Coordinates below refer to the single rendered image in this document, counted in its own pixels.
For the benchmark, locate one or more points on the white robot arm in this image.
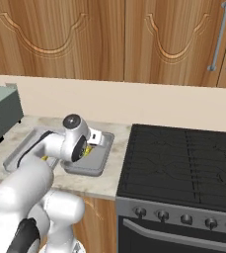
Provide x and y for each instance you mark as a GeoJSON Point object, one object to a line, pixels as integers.
{"type": "Point", "coordinates": [22, 184]}

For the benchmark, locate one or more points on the yellow corn cob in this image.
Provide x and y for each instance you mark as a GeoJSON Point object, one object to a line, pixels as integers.
{"type": "Point", "coordinates": [87, 152]}
{"type": "Point", "coordinates": [44, 158]}

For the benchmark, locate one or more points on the black and grey stove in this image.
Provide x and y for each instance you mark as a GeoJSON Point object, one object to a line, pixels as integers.
{"type": "Point", "coordinates": [180, 164]}

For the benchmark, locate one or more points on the black stove knob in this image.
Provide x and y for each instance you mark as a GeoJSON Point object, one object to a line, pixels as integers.
{"type": "Point", "coordinates": [210, 223]}
{"type": "Point", "coordinates": [139, 211]}
{"type": "Point", "coordinates": [186, 219]}
{"type": "Point", "coordinates": [163, 215]}

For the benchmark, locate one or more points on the wooden base cupboard door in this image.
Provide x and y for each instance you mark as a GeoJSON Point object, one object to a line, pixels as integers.
{"type": "Point", "coordinates": [99, 227]}

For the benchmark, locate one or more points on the grey-green toaster oven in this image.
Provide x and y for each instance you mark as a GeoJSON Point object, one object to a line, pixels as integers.
{"type": "Point", "coordinates": [1, 110]}

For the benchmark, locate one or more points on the black oven door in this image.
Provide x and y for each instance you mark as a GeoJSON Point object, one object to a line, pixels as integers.
{"type": "Point", "coordinates": [150, 242]}

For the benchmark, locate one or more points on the grey wall socket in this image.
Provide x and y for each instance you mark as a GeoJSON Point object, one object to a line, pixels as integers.
{"type": "Point", "coordinates": [12, 85]}

